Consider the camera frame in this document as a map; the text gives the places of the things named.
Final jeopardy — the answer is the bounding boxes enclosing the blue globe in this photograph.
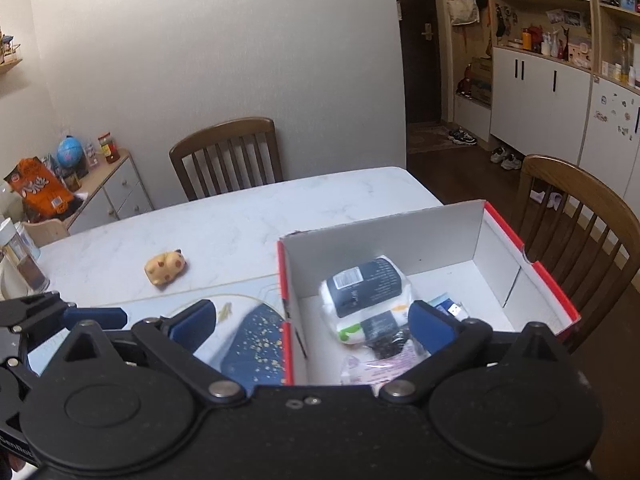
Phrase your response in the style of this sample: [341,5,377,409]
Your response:
[56,136,85,168]

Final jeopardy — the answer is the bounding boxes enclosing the yellow spotted toy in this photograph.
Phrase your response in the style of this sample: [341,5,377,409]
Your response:
[145,251,186,286]

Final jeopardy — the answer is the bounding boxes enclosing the white refrigerator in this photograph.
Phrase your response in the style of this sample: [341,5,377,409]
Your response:
[579,76,640,206]

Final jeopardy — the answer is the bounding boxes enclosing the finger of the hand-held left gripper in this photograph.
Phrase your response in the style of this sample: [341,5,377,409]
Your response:
[0,291,128,348]

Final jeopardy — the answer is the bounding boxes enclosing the light blue placemat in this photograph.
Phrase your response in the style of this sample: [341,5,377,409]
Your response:
[27,275,286,376]

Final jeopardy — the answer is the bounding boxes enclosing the brown wooden chair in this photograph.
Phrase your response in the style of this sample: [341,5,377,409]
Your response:
[169,117,284,202]
[511,155,640,356]

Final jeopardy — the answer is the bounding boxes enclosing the white slippers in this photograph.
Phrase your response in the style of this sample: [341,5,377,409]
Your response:
[530,190,563,209]

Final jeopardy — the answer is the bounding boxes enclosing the patterned door rug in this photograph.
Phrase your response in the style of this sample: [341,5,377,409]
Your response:
[406,122,488,156]

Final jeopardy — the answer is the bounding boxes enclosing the red and white cardboard box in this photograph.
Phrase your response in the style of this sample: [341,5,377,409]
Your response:
[276,199,582,387]

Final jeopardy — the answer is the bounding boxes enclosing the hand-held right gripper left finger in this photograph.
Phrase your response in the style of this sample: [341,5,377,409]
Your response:
[45,300,246,407]

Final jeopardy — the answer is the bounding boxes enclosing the white sneakers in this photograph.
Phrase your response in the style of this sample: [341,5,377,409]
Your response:
[490,146,523,171]

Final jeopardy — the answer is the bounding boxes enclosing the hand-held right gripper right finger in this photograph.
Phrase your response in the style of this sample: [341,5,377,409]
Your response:
[379,300,573,405]

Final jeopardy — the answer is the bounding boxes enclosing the white hanging bag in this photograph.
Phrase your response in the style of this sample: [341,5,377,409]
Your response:
[446,0,482,27]

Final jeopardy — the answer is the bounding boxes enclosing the black sneakers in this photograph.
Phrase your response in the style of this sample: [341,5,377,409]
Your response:
[447,127,478,147]

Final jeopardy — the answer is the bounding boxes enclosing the blue snack packet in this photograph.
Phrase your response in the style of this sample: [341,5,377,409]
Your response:
[430,297,471,321]

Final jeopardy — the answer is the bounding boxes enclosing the dark blue speckled plate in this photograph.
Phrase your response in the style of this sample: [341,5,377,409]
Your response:
[220,302,292,387]

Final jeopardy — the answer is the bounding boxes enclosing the white wall cabinet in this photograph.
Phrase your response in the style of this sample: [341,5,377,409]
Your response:
[487,44,593,167]

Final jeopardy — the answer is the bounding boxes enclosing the white tissue pack dark label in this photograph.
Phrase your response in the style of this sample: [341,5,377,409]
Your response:
[320,255,416,346]

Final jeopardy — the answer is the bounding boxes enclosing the red lid jar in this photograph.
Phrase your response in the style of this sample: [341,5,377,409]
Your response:
[97,132,121,164]

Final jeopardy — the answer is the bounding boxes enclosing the glass jar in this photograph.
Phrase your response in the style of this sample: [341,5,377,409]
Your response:
[0,217,51,293]

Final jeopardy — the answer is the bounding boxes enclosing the pink packet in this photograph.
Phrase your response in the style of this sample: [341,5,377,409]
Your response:
[340,350,431,387]

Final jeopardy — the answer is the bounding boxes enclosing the clear bag of black parts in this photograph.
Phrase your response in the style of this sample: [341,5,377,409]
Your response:
[375,330,416,361]

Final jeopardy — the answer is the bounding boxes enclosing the dark brown door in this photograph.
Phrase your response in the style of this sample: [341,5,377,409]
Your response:
[391,0,443,126]

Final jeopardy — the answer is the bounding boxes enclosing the white drawer cabinet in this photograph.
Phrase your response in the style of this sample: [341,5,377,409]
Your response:
[67,149,155,236]

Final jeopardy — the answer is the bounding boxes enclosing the wooden wall shelf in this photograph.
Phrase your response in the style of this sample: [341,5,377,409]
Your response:
[0,22,23,76]

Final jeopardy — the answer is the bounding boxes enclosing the orange snack bag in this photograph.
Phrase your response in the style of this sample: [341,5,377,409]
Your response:
[4,156,78,221]

